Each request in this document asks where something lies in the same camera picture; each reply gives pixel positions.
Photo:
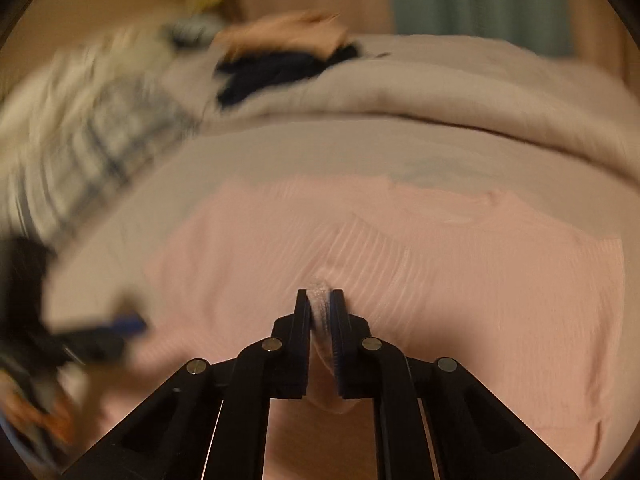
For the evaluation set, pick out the pinkish grey bed sheet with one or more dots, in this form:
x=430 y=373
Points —
x=310 y=155

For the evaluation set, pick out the peach garment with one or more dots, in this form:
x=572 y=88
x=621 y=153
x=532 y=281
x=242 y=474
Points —
x=285 y=32

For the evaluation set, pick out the navy blue clothes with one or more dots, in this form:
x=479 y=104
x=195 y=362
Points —
x=270 y=72

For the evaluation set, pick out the pink ribbed shirt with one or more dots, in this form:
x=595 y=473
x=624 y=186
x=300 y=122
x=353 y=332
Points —
x=450 y=285

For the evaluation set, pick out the white cloth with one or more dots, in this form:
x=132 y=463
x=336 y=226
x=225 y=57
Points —
x=75 y=70

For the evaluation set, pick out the plaid pillow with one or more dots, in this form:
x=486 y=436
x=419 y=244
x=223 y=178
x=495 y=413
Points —
x=110 y=135

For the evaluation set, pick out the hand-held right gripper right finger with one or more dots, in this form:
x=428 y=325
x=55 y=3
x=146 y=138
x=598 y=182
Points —
x=340 y=345

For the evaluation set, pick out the teal curtain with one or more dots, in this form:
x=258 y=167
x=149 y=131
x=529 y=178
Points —
x=475 y=0

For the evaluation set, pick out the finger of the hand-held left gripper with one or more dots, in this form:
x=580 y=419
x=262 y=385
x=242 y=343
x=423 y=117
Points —
x=100 y=337

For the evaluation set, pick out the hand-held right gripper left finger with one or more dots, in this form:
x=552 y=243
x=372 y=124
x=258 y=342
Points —
x=301 y=345

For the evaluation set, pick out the pinkish fleece blanket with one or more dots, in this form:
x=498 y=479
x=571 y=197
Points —
x=400 y=85

